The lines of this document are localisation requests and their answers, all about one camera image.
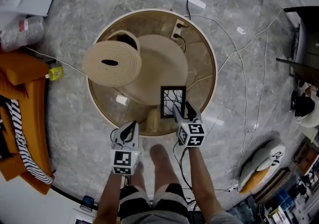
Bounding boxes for small blue container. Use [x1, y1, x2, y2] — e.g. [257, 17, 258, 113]
[79, 195, 95, 213]

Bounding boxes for orange sofa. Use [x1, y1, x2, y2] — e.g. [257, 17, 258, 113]
[0, 52, 55, 195]

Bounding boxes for white beanbag seat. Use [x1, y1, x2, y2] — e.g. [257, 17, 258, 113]
[239, 138, 286, 194]

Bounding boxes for dark wooden rack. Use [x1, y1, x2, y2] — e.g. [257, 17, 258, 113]
[251, 167, 291, 204]

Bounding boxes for round glass coffee table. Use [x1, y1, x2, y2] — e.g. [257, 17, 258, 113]
[87, 8, 218, 137]

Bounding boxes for person's black white striped shorts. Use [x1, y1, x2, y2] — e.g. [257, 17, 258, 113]
[119, 183, 190, 220]

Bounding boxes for person's leg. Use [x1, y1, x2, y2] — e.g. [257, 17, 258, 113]
[129, 160, 145, 188]
[149, 144, 181, 191]

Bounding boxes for person's right leg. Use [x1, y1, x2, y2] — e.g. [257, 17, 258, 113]
[149, 144, 181, 191]

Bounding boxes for person's left forearm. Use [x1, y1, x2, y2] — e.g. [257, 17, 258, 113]
[93, 173, 123, 224]

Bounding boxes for brown wooden cabinet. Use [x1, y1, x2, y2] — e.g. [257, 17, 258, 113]
[291, 140, 319, 175]

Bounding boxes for dark wooden vanity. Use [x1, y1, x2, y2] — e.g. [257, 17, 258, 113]
[275, 5, 319, 88]

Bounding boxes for clear plastic water jug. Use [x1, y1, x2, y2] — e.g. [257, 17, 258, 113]
[0, 15, 45, 52]

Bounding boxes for orange pillow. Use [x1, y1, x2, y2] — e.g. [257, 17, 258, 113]
[239, 165, 272, 195]

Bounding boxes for white cable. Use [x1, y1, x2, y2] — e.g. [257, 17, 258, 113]
[24, 46, 88, 76]
[217, 7, 285, 72]
[184, 14, 252, 188]

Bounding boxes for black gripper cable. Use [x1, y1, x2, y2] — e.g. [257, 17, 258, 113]
[173, 140, 197, 209]

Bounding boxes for person's right forearm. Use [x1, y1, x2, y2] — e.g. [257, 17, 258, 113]
[187, 145, 226, 220]

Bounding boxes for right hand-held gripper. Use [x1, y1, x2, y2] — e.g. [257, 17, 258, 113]
[171, 101, 205, 147]

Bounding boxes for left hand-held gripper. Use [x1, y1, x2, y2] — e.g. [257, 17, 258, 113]
[110, 121, 142, 176]

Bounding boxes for black framed picture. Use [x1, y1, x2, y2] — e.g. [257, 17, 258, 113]
[160, 85, 187, 119]

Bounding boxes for yellow green bottle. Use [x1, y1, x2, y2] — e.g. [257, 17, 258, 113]
[45, 66, 64, 81]

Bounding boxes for person's left leg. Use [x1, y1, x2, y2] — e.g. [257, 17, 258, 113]
[129, 160, 145, 188]

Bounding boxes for person's grey shirt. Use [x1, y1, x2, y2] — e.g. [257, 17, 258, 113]
[121, 210, 244, 224]

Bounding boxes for person's right beige shoe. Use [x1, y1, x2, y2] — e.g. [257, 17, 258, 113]
[146, 108, 160, 133]

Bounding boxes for black white striped blanket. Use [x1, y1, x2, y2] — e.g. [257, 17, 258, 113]
[0, 99, 54, 185]

